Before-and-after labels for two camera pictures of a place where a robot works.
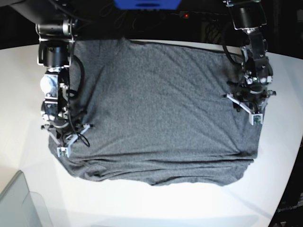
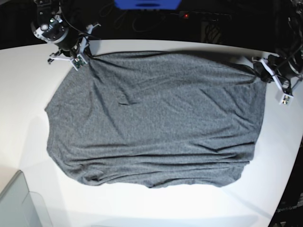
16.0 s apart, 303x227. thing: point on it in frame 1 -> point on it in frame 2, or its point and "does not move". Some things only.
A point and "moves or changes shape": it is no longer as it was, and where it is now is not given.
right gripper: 256,97 -> 282,68
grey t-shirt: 156,113 moves or changes shape
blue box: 147,4 does not move
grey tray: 20,207 does not move
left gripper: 67,134 -> 76,40
